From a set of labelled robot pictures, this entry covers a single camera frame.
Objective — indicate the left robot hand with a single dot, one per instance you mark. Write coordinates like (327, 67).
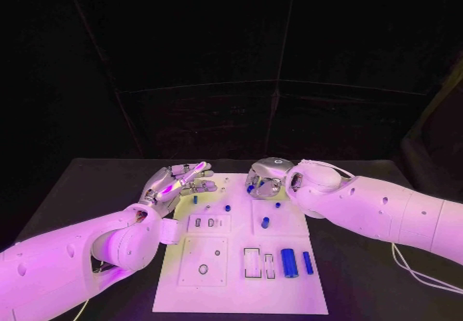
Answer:
(168, 185)

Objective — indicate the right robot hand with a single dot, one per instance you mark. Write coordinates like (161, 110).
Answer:
(268, 175)

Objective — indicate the blue part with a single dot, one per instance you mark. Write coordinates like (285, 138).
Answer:
(249, 188)

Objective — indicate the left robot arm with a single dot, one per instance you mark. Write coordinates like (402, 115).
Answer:
(53, 263)

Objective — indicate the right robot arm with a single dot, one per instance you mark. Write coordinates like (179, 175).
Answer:
(379, 208)

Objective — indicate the white task board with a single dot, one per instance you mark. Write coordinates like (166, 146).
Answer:
(238, 250)

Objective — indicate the thick blue long cylinder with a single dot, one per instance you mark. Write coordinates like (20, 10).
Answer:
(288, 263)

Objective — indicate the thin blue long cylinder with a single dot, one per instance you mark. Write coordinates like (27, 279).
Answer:
(307, 262)

